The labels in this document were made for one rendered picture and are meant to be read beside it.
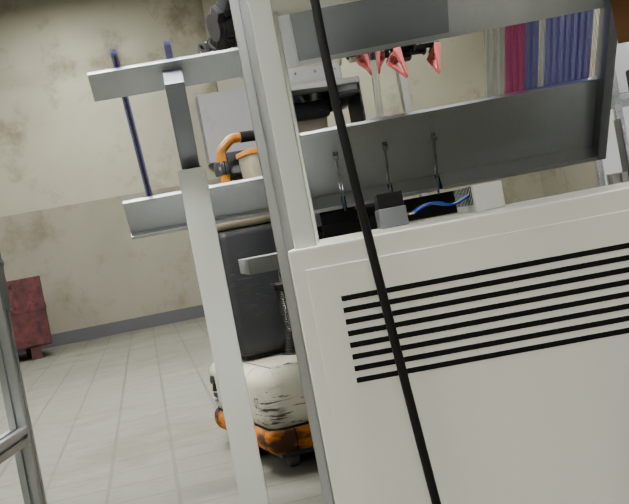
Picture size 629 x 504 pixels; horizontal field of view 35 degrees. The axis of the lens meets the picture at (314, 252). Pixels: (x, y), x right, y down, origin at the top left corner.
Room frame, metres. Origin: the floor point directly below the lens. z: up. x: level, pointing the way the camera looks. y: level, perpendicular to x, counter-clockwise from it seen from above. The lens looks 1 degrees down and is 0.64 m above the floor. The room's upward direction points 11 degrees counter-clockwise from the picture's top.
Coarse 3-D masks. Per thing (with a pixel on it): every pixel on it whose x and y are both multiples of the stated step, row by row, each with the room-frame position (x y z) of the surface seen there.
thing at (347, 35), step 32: (384, 0) 1.88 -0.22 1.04; (416, 0) 1.89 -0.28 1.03; (448, 0) 1.94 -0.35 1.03; (480, 0) 1.95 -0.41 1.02; (512, 0) 1.96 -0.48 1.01; (544, 0) 1.97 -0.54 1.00; (576, 0) 1.97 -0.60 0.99; (288, 32) 1.95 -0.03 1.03; (352, 32) 1.92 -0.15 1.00; (384, 32) 1.93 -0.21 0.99; (416, 32) 1.94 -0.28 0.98; (448, 32) 1.99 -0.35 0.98; (288, 64) 2.00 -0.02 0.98
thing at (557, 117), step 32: (512, 96) 2.13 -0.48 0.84; (544, 96) 2.14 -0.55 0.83; (576, 96) 2.15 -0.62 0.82; (352, 128) 2.14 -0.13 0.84; (384, 128) 2.15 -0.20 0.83; (416, 128) 2.16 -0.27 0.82; (448, 128) 2.17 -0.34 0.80; (480, 128) 2.18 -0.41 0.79; (512, 128) 2.20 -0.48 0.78; (544, 128) 2.21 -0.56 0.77; (576, 128) 2.22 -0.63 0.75; (320, 160) 2.20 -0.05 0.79; (384, 160) 2.22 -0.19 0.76; (416, 160) 2.23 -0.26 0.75; (448, 160) 2.24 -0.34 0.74; (480, 160) 2.25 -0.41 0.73; (320, 192) 2.27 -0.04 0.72
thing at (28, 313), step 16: (16, 288) 8.26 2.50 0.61; (32, 288) 8.30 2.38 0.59; (16, 304) 8.25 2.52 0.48; (32, 304) 8.30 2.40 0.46; (16, 320) 8.25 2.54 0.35; (32, 320) 8.29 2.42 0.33; (16, 336) 8.24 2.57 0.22; (32, 336) 8.28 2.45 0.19; (48, 336) 8.32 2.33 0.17; (32, 352) 8.28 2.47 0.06
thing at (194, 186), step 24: (192, 168) 2.13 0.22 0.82; (192, 192) 2.13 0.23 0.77; (192, 216) 2.13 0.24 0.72; (192, 240) 2.13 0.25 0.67; (216, 240) 2.13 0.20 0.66; (216, 264) 2.13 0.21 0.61; (216, 288) 2.13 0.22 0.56; (216, 312) 2.13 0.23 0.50; (216, 336) 2.13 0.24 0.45; (216, 360) 2.13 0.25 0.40; (240, 360) 2.13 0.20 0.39; (240, 384) 2.13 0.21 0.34; (240, 408) 2.13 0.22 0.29; (240, 432) 2.13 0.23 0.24; (240, 456) 2.13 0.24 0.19; (240, 480) 2.13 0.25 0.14; (264, 480) 2.14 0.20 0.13
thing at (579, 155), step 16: (512, 160) 2.26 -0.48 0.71; (528, 160) 2.26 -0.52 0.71; (544, 160) 2.25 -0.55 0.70; (560, 160) 2.24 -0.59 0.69; (576, 160) 2.23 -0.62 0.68; (592, 160) 2.24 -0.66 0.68; (432, 176) 2.27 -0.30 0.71; (448, 176) 2.26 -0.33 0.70; (464, 176) 2.25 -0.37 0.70; (480, 176) 2.24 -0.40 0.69; (496, 176) 2.24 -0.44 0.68; (352, 192) 2.27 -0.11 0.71; (368, 192) 2.26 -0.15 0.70; (384, 192) 2.25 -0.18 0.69; (416, 192) 2.25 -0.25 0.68; (320, 208) 2.25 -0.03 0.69; (336, 208) 2.25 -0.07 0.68
